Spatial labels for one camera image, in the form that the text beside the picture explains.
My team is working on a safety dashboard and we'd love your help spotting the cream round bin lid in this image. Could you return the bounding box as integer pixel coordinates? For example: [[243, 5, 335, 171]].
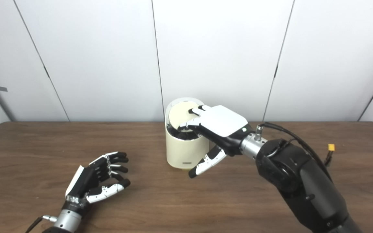
[[169, 101, 203, 130]]

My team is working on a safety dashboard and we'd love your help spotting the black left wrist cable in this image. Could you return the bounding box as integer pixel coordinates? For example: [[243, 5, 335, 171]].
[[25, 215, 58, 233]]

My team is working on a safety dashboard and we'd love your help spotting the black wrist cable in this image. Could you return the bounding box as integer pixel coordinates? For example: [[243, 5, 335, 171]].
[[254, 122, 333, 182], [25, 215, 58, 233]]

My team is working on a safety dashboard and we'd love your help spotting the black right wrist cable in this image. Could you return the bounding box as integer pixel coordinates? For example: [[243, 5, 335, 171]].
[[254, 122, 333, 182]]

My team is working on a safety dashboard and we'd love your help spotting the black bin liner bag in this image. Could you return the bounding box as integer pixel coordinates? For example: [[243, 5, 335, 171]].
[[167, 125, 204, 140]]

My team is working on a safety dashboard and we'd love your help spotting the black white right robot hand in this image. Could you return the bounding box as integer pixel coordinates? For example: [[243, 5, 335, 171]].
[[177, 105, 253, 179]]

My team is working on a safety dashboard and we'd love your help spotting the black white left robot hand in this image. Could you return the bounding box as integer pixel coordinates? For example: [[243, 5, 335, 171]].
[[63, 151, 131, 214]]

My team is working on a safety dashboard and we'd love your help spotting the cream-colored bin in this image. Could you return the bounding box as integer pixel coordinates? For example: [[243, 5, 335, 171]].
[[165, 97, 210, 170]]

